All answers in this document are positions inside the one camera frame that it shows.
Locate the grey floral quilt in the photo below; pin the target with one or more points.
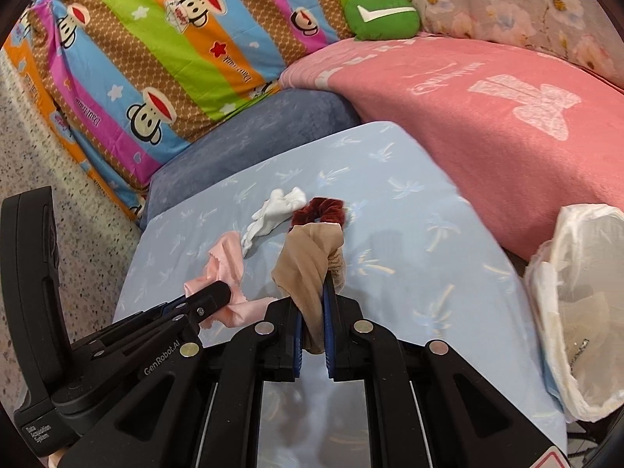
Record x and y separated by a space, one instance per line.
512 9

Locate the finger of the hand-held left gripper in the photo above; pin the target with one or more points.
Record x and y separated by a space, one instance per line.
185 321
209 292

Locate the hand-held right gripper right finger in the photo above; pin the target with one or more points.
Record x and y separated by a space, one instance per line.
329 341

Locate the light blue palm print cloth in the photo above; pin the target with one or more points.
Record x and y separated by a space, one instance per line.
390 204

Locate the white bag-lined waste bin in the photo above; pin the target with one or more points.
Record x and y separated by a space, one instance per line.
575 253

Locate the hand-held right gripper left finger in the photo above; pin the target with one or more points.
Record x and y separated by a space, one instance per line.
297 346

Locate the blue-grey cushion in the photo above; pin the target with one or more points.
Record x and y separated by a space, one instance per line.
253 126

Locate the beige stocking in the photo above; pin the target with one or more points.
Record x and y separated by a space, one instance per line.
302 263

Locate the white crumpled cloth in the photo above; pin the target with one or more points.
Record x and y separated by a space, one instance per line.
273 209

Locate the striped monkey print quilt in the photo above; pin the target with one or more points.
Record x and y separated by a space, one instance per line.
170 58

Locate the green check mark pillow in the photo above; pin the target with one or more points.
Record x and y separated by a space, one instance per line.
385 29

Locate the pink bow print blanket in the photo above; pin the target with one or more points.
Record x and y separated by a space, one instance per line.
438 122

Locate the dark red scrunchie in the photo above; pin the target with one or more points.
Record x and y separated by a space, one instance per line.
326 209

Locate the pink cloth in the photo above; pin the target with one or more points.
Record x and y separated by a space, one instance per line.
229 263

